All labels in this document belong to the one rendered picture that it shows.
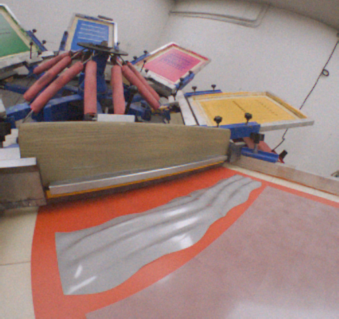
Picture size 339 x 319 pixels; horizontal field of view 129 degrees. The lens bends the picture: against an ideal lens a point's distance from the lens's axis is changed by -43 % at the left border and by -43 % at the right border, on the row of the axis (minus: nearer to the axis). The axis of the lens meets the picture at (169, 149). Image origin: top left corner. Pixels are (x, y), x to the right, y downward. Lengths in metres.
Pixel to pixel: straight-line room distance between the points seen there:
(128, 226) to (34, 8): 4.34
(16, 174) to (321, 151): 2.26
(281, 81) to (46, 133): 2.31
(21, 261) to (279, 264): 0.22
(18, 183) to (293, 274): 0.26
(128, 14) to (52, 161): 4.25
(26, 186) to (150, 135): 0.16
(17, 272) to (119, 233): 0.10
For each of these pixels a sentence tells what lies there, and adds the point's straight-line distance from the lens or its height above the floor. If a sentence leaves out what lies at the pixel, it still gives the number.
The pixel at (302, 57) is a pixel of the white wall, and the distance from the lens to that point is 2.41.
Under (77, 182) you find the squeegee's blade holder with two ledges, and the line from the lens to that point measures 0.17.
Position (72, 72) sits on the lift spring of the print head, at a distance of 0.74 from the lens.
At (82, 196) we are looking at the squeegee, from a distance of 0.20.
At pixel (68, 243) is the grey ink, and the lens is 0.16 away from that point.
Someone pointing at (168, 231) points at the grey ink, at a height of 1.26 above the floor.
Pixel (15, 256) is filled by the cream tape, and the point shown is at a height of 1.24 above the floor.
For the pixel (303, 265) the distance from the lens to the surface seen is 0.18.
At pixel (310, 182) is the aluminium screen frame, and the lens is 0.42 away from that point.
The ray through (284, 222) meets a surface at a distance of 0.23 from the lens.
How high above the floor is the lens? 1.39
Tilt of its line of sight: 34 degrees down
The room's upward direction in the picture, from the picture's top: 29 degrees clockwise
